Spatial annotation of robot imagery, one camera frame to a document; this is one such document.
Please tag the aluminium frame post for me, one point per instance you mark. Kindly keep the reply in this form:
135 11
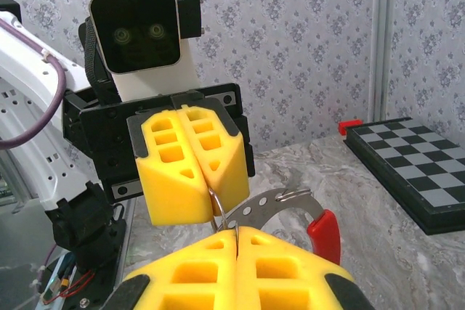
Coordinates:
379 34

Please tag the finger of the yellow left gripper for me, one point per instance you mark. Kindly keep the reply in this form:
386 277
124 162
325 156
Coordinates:
170 186
225 165

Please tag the small red block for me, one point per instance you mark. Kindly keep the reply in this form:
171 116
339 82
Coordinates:
347 126

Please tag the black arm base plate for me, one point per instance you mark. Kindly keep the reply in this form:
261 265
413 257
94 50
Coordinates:
94 295

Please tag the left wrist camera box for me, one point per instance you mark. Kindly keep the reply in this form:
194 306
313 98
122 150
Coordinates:
134 27

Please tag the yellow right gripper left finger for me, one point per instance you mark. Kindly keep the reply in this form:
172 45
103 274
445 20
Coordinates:
189 288

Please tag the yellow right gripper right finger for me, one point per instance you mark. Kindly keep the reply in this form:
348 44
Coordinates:
290 288

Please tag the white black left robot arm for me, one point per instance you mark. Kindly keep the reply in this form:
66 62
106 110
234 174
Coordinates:
29 81

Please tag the black grey chessboard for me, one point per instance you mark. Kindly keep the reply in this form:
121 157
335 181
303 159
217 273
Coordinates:
417 165

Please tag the small circuit board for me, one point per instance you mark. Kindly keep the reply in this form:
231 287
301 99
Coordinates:
54 284

